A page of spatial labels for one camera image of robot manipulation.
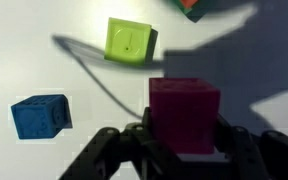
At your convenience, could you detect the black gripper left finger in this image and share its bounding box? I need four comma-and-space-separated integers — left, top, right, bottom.
59, 107, 181, 180

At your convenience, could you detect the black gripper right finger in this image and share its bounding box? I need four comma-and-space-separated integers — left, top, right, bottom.
215, 115, 288, 180

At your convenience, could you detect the pink block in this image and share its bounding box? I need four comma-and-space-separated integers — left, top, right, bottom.
149, 78, 221, 154

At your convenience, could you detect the blue block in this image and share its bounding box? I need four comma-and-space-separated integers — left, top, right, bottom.
11, 94, 73, 139

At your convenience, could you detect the yellow-green block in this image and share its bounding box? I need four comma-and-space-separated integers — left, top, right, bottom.
104, 17, 152, 65

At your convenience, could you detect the orange block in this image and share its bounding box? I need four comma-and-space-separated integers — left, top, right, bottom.
179, 0, 199, 8

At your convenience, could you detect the green block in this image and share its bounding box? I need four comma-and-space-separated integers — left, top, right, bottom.
170, 0, 203, 15

